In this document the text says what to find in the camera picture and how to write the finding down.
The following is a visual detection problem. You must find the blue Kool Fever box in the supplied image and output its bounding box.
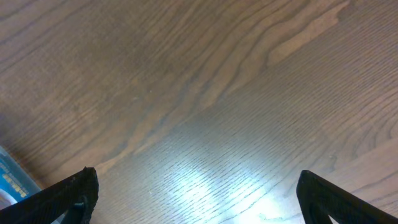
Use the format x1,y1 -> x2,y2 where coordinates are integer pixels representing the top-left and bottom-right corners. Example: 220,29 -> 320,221
1,162 -> 29,210

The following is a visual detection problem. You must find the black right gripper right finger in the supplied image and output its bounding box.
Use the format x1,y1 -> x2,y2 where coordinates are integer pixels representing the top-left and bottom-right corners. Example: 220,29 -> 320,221
296,170 -> 397,224

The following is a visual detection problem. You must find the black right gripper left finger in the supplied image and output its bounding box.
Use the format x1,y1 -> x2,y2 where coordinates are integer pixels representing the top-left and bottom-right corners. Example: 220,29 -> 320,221
1,167 -> 99,224

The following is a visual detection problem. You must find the clear plastic container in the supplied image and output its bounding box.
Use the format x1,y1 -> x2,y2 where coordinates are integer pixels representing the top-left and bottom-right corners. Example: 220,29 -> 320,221
1,148 -> 65,224

